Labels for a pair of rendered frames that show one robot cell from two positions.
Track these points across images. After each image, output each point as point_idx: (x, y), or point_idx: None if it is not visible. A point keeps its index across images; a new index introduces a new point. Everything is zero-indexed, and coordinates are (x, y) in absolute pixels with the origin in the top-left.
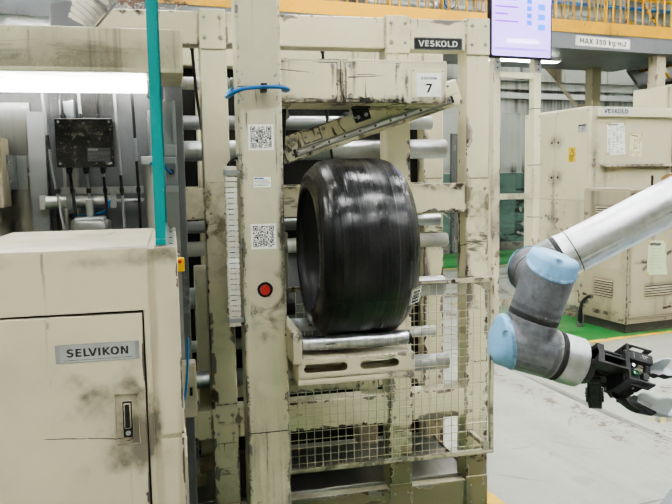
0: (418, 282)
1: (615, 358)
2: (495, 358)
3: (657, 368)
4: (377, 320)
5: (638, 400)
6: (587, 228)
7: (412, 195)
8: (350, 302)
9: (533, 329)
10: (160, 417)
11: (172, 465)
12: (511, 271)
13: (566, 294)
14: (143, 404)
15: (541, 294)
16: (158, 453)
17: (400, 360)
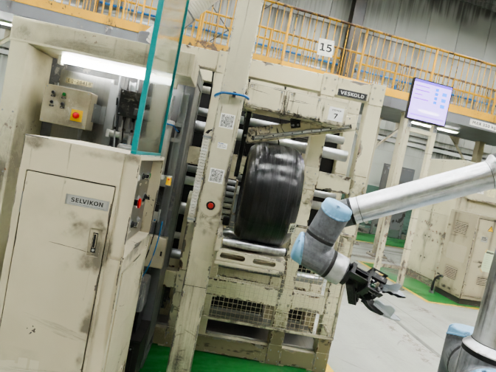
0: (295, 221)
1: (362, 273)
2: (291, 255)
3: (393, 289)
4: (267, 237)
5: (374, 303)
6: (369, 196)
7: (304, 170)
8: (252, 222)
9: (314, 243)
10: (111, 246)
11: (111, 274)
12: None
13: (339, 227)
14: (104, 237)
15: (323, 224)
16: (106, 266)
17: (276, 264)
